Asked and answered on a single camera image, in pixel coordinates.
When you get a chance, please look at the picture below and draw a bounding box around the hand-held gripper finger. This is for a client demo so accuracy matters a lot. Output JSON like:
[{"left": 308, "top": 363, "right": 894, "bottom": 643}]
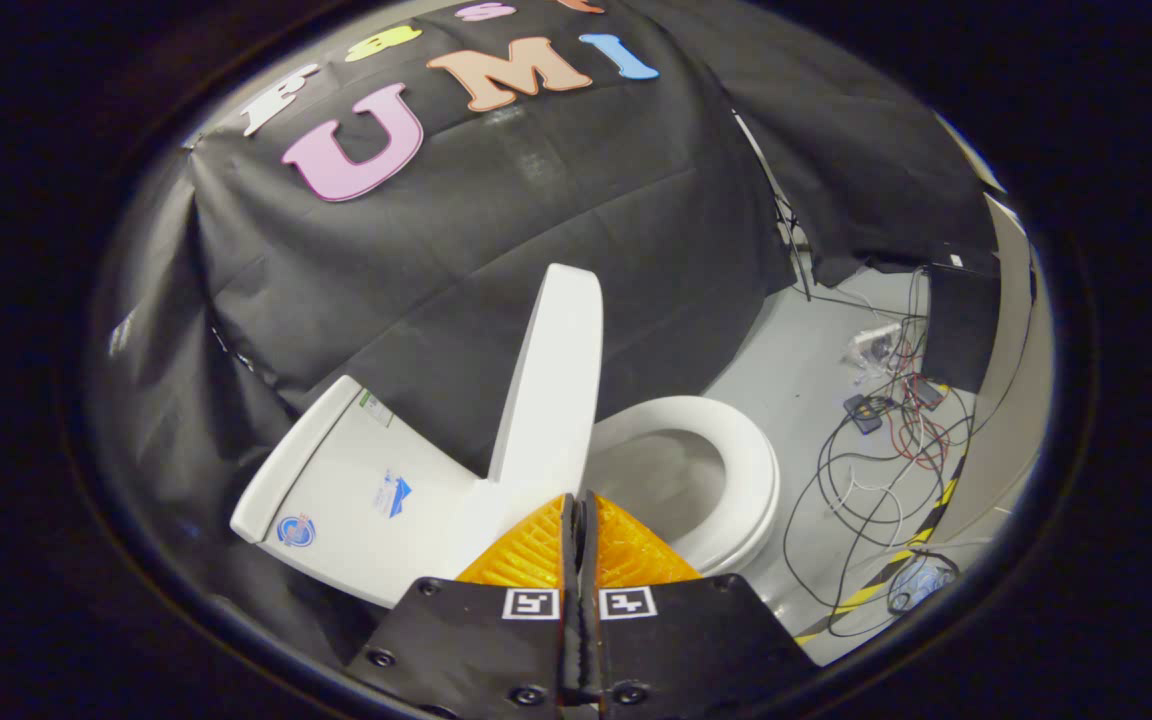
[
  {"left": 581, "top": 490, "right": 822, "bottom": 720},
  {"left": 344, "top": 492, "right": 577, "bottom": 720}
]

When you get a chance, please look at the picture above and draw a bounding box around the white toilet lid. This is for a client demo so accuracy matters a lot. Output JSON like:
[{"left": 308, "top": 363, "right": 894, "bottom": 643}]
[{"left": 489, "top": 263, "right": 605, "bottom": 501}]

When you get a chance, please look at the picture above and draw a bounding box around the white toilet seat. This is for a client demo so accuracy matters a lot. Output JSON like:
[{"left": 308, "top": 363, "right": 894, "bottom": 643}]
[{"left": 591, "top": 396, "right": 780, "bottom": 576}]

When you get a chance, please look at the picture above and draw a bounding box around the white toilet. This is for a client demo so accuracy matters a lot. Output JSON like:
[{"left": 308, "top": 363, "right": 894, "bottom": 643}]
[{"left": 230, "top": 375, "right": 782, "bottom": 611}]

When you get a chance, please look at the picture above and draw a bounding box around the yellow black floor tape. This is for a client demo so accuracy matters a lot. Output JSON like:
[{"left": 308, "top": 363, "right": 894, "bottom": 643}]
[{"left": 796, "top": 450, "right": 969, "bottom": 643}]

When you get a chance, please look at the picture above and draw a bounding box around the white tank cover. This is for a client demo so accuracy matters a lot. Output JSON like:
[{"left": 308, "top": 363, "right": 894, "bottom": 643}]
[{"left": 230, "top": 375, "right": 363, "bottom": 546}]

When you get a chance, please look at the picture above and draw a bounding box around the black backdrop cloth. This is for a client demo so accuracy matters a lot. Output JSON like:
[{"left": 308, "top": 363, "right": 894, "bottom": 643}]
[{"left": 86, "top": 0, "right": 1002, "bottom": 661}]

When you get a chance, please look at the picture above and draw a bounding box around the white power strip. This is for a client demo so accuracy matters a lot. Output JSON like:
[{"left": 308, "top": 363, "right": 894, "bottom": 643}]
[{"left": 848, "top": 322, "right": 905, "bottom": 367}]

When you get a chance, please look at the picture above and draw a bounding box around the thin metal stand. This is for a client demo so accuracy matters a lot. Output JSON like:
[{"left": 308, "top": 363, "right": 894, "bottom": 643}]
[{"left": 733, "top": 110, "right": 817, "bottom": 301}]

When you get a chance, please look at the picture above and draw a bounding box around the black box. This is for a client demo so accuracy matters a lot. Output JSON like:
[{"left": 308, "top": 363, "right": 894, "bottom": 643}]
[{"left": 921, "top": 262, "right": 1002, "bottom": 394}]

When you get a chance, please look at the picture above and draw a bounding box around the tangle of floor cables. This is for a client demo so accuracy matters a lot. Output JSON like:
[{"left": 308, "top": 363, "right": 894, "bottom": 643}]
[{"left": 784, "top": 290, "right": 977, "bottom": 641}]

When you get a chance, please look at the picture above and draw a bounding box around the coiled blue cable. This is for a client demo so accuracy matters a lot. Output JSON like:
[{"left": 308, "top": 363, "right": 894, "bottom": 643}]
[{"left": 886, "top": 550, "right": 962, "bottom": 614}]

